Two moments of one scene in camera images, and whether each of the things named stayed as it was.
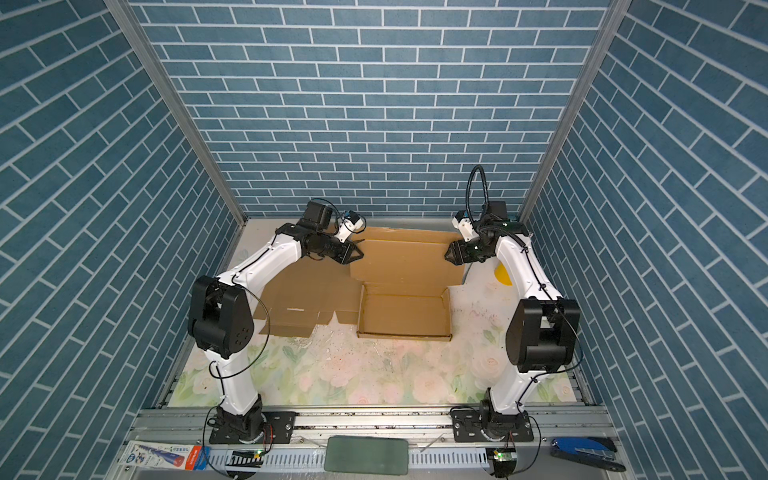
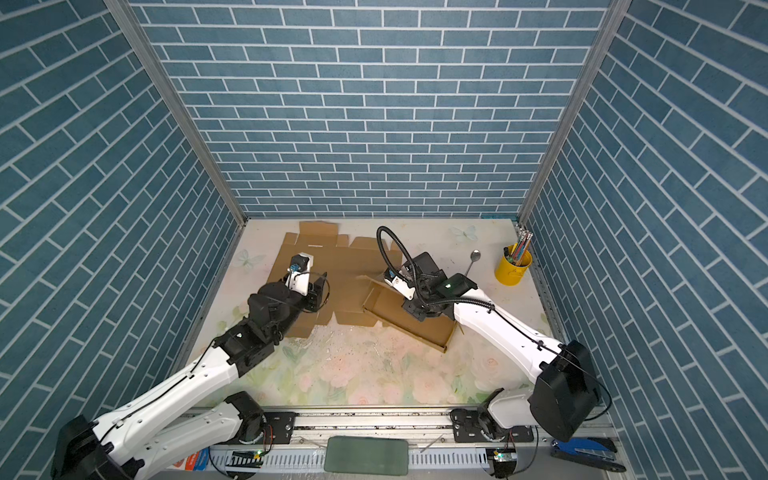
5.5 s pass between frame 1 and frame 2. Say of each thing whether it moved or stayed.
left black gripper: moved
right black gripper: moved
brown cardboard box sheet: moved
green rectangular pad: stayed
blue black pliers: stayed
